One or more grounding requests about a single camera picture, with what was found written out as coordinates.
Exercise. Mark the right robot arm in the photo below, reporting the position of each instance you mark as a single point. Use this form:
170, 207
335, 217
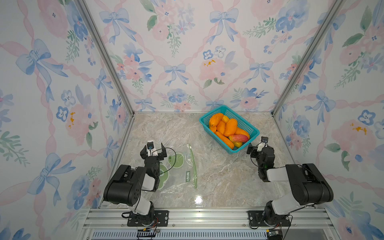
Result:
307, 184

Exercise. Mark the long orange mango front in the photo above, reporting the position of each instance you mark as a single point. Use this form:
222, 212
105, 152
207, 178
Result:
229, 143

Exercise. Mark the teal plastic basket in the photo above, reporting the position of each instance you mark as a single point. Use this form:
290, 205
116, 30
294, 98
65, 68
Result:
244, 128

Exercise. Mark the small yellow mango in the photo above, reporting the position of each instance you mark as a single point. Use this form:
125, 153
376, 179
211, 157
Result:
225, 119

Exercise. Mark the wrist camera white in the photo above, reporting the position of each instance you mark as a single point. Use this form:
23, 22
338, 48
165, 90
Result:
263, 141
150, 145

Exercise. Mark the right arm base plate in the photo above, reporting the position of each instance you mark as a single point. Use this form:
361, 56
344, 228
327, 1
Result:
261, 219

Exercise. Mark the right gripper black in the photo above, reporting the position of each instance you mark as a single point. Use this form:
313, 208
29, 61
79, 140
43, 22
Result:
254, 150

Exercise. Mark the red green mango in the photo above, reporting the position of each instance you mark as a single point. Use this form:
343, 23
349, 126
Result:
239, 138

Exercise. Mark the orange mango in basket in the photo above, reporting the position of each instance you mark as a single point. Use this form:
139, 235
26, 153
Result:
231, 127

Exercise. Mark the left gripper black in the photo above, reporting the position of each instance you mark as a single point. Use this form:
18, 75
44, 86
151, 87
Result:
162, 154

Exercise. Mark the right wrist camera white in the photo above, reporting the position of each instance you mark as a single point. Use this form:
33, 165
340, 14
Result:
263, 141

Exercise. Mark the clear zip-top bag green print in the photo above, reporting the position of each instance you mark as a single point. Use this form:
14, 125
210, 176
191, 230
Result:
178, 171

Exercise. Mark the aluminium frame rail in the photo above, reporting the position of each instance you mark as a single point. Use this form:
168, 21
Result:
209, 224

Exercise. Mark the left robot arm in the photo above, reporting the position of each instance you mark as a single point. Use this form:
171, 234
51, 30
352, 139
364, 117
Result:
127, 183

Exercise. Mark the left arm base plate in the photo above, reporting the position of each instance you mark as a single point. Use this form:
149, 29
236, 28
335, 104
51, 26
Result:
154, 218

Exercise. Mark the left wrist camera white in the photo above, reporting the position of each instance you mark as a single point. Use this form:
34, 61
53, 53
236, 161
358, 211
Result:
150, 145

